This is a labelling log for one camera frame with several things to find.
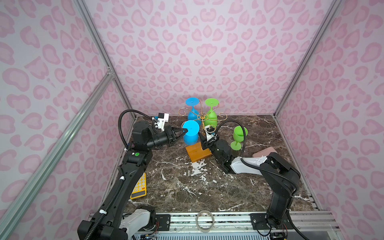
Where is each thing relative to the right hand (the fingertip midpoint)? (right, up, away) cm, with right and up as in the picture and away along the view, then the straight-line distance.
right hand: (202, 129), depth 84 cm
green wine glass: (+5, +7, +2) cm, 8 cm away
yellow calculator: (-34, -33, -2) cm, 48 cm away
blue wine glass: (-6, -4, -11) cm, 13 cm away
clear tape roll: (+1, -47, -15) cm, 49 cm away
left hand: (-7, 0, -20) cm, 22 cm away
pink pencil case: (+41, -16, +14) cm, 46 cm away
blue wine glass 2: (-5, +8, 0) cm, 9 cm away
